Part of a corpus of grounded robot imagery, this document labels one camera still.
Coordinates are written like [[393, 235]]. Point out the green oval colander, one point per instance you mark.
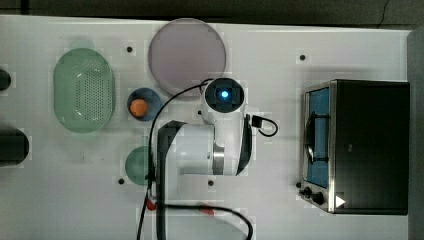
[[83, 88]]

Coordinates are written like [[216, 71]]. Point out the black round pan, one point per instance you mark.
[[14, 147]]

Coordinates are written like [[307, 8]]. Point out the pink round plate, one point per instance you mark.
[[184, 52]]

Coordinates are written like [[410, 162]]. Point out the orange ball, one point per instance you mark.
[[139, 107]]

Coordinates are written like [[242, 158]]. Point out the right red strawberry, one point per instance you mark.
[[207, 211]]

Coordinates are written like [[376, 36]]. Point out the green mug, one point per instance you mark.
[[136, 165]]

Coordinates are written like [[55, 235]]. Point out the red strawberry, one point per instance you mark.
[[151, 205], [207, 211]]

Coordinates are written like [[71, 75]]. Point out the small black pot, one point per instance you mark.
[[5, 80]]

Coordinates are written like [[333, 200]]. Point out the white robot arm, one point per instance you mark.
[[220, 145]]

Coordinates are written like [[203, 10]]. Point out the left red strawberry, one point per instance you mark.
[[151, 205]]

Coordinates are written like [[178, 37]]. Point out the blue bowl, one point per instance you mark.
[[151, 97]]

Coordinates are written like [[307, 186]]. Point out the black toaster oven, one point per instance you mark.
[[355, 147]]

